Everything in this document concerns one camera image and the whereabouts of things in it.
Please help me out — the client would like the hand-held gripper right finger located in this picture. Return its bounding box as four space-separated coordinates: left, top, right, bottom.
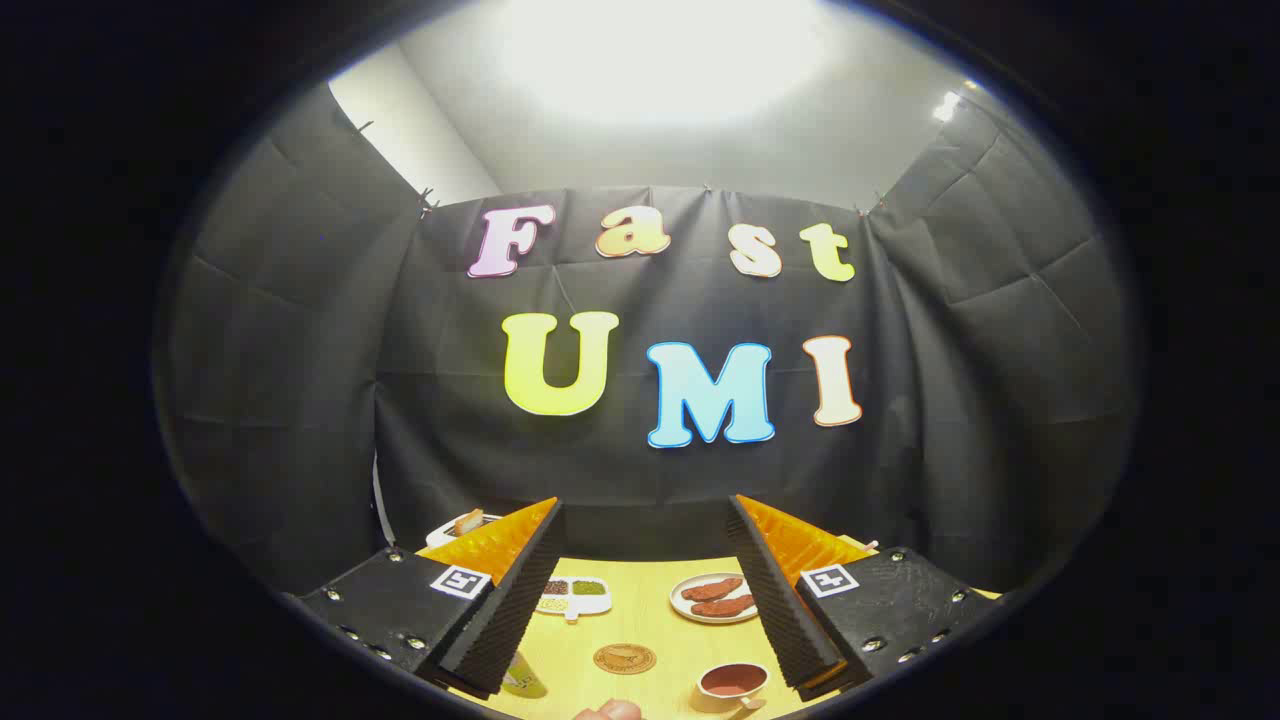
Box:
727 494 1003 701

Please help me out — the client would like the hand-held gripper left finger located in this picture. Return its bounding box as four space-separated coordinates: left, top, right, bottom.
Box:
295 497 566 699

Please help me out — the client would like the silver bottle with green label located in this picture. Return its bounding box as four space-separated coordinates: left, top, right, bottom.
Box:
500 652 549 699

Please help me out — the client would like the cream cup with wooden handle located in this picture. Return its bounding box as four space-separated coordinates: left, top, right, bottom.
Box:
690 661 771 714

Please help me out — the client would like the round brown coaster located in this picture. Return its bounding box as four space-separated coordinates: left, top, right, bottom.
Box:
593 643 658 676

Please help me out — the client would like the white divided dish with beans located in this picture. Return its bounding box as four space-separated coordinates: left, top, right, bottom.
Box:
535 576 613 623

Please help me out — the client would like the white oval plate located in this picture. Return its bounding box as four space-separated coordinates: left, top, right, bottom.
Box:
669 572 761 625

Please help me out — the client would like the white toaster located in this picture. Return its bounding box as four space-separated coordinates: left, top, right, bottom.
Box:
425 510 503 549

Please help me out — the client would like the wooden table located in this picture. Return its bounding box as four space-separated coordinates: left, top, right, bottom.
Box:
450 555 1001 720

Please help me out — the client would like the black backdrop cloth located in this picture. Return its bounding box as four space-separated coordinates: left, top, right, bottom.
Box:
155 85 1141 601

